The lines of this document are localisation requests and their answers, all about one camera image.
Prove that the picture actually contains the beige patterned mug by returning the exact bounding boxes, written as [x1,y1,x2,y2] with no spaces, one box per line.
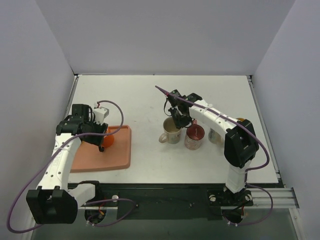
[208,128,223,146]

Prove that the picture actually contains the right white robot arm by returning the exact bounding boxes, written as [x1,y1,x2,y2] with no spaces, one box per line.
[165,90,259,205]

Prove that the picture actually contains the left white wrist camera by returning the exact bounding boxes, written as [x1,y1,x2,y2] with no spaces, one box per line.
[93,102,110,125]

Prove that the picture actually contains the yellow cream mug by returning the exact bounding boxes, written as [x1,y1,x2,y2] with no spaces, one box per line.
[158,117,182,145]

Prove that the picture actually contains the orange mug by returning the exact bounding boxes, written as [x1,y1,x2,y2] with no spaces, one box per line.
[98,134,115,153]

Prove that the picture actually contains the pink patterned mug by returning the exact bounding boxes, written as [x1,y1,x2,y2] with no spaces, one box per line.
[184,120,205,150]

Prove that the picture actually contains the blue patterned mug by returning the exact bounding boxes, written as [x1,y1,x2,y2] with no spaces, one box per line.
[236,117,246,122]

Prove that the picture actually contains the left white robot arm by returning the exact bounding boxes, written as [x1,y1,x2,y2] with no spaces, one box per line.
[26,104,109,225]

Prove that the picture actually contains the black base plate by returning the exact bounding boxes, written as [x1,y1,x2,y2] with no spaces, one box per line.
[83,183,253,225]

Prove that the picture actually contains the pink plastic tray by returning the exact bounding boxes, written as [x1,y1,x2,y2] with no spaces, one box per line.
[70,125,132,173]

